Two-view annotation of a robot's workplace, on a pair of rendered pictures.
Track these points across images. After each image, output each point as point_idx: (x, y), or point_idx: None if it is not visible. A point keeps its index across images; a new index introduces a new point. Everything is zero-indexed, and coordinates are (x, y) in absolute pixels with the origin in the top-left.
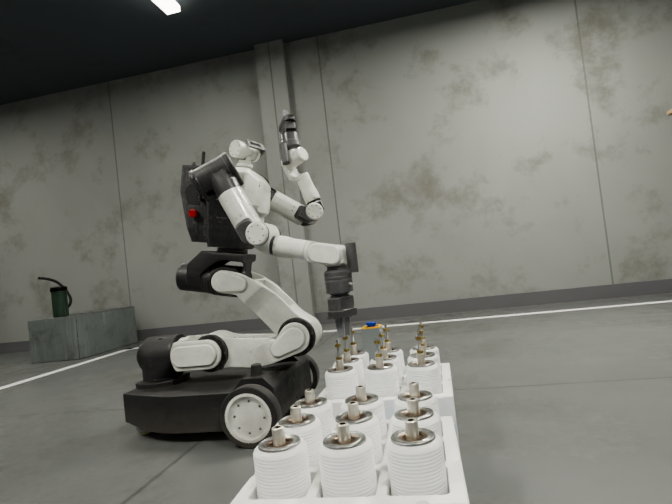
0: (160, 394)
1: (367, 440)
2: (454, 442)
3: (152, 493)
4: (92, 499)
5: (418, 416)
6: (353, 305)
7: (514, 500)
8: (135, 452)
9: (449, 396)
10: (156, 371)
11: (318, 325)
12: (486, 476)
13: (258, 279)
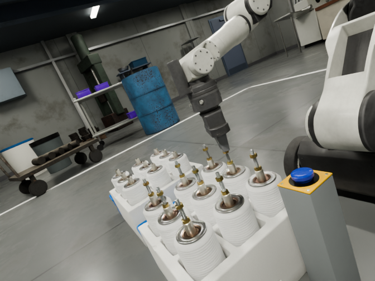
0: None
1: (132, 167)
2: (120, 201)
3: (278, 155)
4: None
5: (121, 178)
6: (208, 126)
7: (121, 261)
8: None
9: (140, 226)
10: None
11: (342, 124)
12: (139, 268)
13: (354, 19)
